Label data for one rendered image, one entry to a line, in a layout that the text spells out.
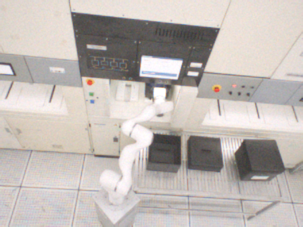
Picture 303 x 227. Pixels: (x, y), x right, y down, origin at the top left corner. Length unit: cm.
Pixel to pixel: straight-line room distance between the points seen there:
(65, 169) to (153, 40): 198
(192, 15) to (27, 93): 174
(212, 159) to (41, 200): 181
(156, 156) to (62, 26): 133
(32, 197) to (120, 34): 208
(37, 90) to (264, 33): 200
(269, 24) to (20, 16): 146
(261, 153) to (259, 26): 110
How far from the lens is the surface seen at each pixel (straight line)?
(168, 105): 208
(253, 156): 243
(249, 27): 182
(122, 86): 268
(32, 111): 268
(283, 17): 183
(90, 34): 182
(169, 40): 179
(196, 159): 241
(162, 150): 249
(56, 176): 326
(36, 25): 187
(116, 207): 228
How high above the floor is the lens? 298
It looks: 56 degrees down
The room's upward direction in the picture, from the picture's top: 11 degrees clockwise
